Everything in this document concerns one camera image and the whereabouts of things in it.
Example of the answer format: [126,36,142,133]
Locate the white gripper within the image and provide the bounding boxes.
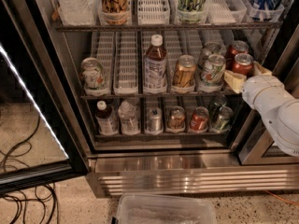
[224,61,284,108]

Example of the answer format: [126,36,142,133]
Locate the red coke can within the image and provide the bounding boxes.
[225,40,249,70]
[232,53,253,76]

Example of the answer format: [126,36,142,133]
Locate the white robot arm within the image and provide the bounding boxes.
[224,62,299,157]

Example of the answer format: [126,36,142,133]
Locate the front white green soda can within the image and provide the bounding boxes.
[200,53,226,86]

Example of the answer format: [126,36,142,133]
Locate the white green soda can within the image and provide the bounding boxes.
[198,41,221,69]
[200,53,226,86]
[81,57,106,90]

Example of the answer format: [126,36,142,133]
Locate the rear green can bottom shelf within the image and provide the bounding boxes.
[208,94,227,117]

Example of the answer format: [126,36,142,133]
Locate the rear white green soda can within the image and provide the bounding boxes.
[198,41,221,69]

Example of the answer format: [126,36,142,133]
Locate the front green can bottom shelf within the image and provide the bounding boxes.
[211,106,234,132]

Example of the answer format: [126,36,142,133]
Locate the gold soda can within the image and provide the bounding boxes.
[172,55,196,88]

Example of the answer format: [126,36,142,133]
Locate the red can bottom shelf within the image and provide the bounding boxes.
[190,106,209,132]

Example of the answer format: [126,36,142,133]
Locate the copper can bottom shelf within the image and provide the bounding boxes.
[167,106,186,130]

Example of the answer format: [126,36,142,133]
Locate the tall green can top shelf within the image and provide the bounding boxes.
[178,0,206,23]

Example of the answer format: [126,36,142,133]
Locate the stainless steel fridge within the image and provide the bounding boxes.
[6,0,299,199]

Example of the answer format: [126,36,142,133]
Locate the silver can bottom shelf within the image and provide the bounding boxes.
[148,107,163,132]

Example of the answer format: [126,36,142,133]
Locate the tall gold can top shelf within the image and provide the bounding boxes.
[100,0,129,25]

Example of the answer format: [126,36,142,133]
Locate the left white green soda can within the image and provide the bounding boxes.
[81,57,106,90]

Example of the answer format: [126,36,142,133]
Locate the black glass fridge door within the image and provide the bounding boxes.
[0,0,88,195]

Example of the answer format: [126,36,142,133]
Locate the brown tea bottle white cap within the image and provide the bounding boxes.
[144,35,167,93]

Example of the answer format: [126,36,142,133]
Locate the small clear water bottle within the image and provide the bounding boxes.
[118,100,139,135]

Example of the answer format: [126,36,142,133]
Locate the small brown tea bottle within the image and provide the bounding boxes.
[95,101,118,135]

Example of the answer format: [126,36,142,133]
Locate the clear plastic bin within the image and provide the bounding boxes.
[111,194,217,224]

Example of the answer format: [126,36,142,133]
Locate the large clear water bottle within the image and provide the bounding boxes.
[58,0,96,26]

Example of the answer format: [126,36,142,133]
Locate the orange floor cable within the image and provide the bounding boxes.
[264,189,299,207]

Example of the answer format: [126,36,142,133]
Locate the black floor cables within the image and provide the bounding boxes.
[0,115,60,224]

